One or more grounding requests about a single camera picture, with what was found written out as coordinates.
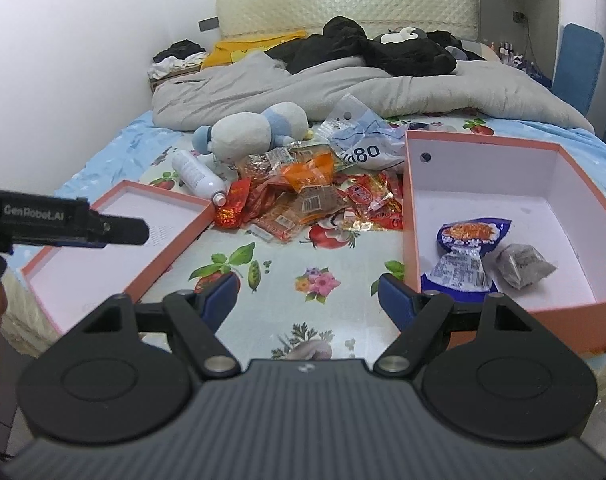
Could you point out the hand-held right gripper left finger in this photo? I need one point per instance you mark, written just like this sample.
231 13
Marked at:
222 296

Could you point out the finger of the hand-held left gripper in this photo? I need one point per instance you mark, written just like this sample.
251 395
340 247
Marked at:
128 231

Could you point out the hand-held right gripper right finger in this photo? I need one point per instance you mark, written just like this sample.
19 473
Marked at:
395 300

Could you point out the pile of snack packets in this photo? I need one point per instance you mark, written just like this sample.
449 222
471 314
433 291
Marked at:
303 195

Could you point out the white cardboard box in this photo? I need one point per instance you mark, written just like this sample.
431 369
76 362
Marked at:
483 180

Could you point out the orange cardboard box lid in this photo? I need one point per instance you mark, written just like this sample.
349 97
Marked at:
108 240

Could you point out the floral printed bed sheet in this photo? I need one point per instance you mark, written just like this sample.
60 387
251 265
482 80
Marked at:
293 270

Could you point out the blue snack packet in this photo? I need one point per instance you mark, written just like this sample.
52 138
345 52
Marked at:
463 255

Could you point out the white bottle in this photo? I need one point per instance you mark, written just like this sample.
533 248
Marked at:
195 172

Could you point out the grey snack packet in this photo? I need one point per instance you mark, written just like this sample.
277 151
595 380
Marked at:
525 265

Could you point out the white blue plush toy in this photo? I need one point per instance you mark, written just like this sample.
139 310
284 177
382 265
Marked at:
243 132

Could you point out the blue white plastic bag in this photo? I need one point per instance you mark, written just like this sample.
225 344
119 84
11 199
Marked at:
363 135

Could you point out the heap of black white clothes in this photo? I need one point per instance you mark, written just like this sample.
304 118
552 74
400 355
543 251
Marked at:
175 57

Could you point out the yellow cloth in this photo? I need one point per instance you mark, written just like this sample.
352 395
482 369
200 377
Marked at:
233 52

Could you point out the grey quilt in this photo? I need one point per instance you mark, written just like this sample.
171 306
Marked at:
293 90

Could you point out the black clothing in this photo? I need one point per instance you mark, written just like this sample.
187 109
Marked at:
393 55

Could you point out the black white plush toy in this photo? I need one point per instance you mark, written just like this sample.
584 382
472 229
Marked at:
400 35

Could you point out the group of small bottles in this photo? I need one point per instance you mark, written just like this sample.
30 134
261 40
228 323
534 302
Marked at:
518 60

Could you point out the blue chair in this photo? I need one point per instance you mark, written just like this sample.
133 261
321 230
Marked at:
580 65

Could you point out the cream padded headboard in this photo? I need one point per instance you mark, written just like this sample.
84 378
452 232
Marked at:
343 5

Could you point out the grey wall socket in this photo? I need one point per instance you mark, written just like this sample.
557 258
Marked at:
208 23

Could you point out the black wall socket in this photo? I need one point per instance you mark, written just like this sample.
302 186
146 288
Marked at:
520 16

